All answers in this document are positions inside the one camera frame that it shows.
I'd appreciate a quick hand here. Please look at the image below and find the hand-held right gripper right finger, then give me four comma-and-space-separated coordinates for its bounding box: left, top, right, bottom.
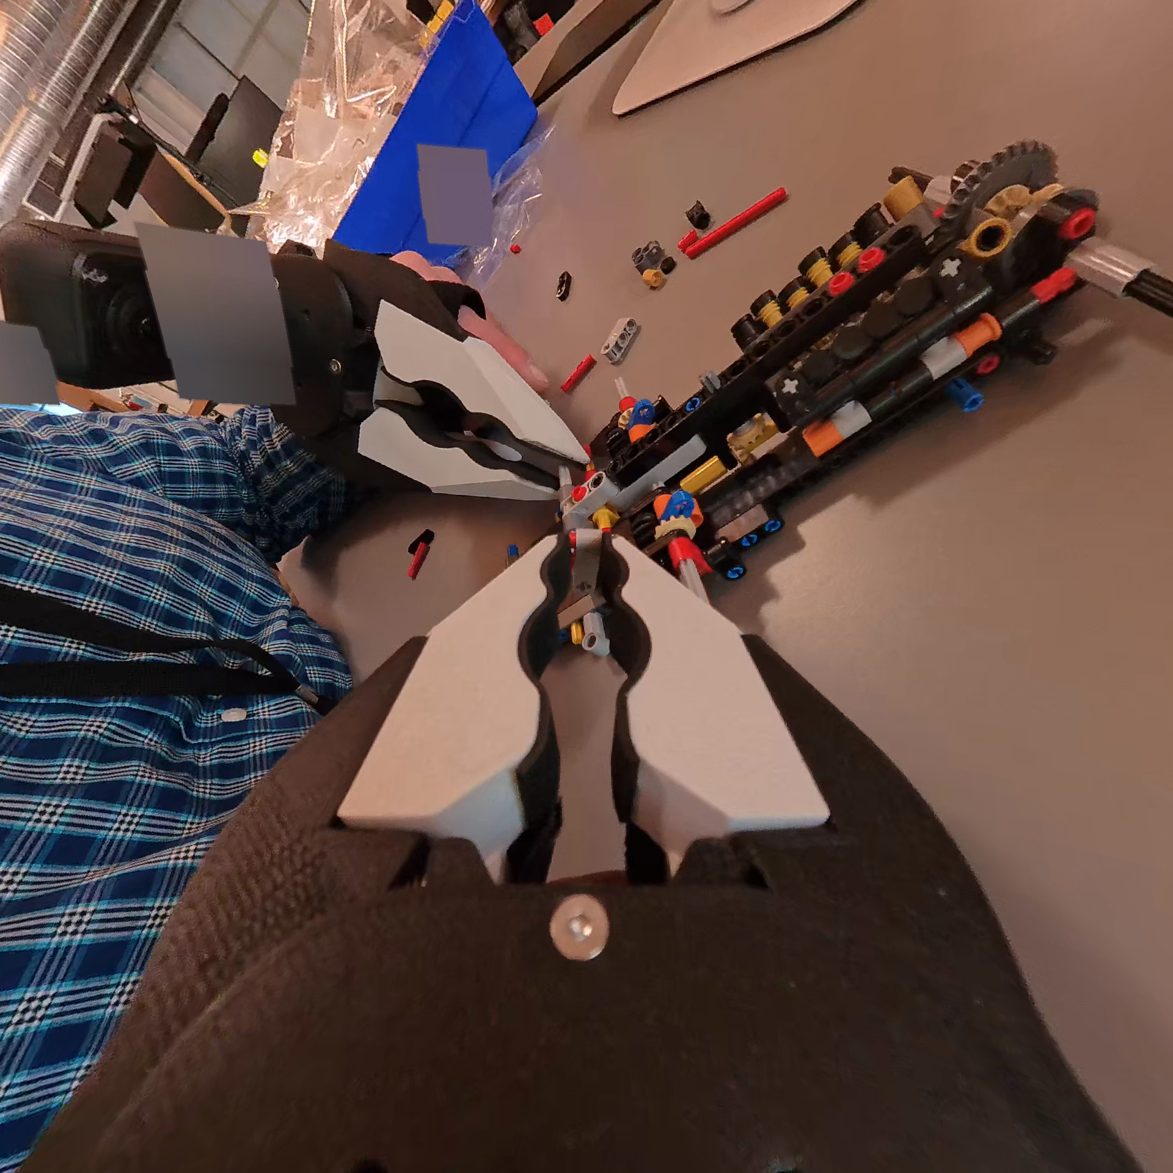
597, 533, 832, 882

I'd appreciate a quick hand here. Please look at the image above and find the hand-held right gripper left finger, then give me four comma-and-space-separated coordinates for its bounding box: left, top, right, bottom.
334, 533, 563, 885

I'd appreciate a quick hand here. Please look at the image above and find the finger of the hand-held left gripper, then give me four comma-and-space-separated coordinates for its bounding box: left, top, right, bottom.
355, 400, 563, 505
371, 300, 591, 466

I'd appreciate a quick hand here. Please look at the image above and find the multicoloured lego vehicle chassis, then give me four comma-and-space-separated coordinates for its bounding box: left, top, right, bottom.
508, 136, 1173, 660

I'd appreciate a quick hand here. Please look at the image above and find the person's left forearm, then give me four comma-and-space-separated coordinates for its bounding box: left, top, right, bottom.
0, 403, 353, 569

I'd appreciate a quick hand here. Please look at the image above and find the long red lego axle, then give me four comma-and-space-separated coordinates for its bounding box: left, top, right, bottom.
688, 185, 788, 259

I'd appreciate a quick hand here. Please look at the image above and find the person's left hand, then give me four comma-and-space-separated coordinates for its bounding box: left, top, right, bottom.
392, 252, 552, 392

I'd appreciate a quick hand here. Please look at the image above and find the blue plastic storage bin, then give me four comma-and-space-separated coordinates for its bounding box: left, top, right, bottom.
333, 0, 540, 258

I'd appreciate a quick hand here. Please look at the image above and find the person's blue plaid shirt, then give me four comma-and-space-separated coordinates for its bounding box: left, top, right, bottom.
0, 512, 357, 1168

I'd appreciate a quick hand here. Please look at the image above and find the dark printed cardboard box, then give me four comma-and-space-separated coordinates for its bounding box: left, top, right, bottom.
494, 0, 664, 103

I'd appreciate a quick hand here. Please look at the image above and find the beige flat stand base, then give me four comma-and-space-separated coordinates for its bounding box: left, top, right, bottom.
611, 0, 867, 117

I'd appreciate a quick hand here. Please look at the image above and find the black neck strap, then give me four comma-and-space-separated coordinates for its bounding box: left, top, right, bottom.
0, 580, 334, 716

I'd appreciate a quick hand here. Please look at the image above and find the silver ventilation duct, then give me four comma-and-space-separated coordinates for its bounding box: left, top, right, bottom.
0, 0, 170, 230

